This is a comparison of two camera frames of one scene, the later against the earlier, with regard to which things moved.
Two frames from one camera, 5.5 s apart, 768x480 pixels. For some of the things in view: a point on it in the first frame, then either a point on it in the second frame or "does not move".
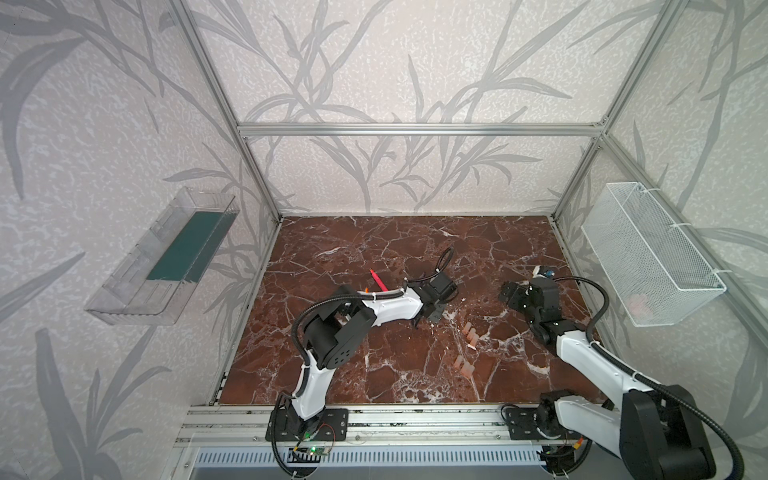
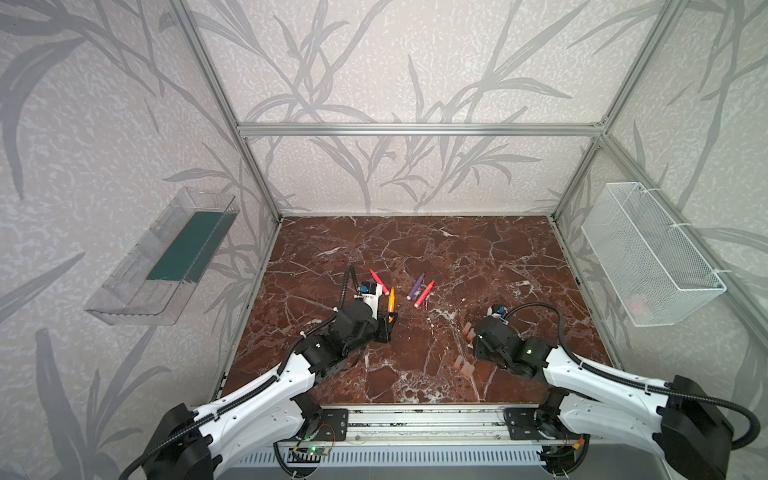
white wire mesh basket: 651,268 does not move
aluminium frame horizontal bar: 430,130 does not move
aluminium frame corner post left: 187,11 does not move
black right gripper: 519,294 → 475,339
